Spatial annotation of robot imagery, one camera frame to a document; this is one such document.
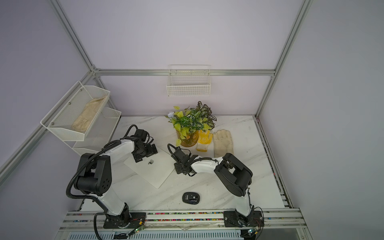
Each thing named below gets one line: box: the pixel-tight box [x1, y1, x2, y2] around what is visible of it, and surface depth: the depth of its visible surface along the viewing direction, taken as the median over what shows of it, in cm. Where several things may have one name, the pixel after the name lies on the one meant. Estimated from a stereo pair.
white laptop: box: [123, 147, 176, 189], surface depth 92 cm
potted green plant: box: [165, 101, 217, 148], surface depth 88 cm
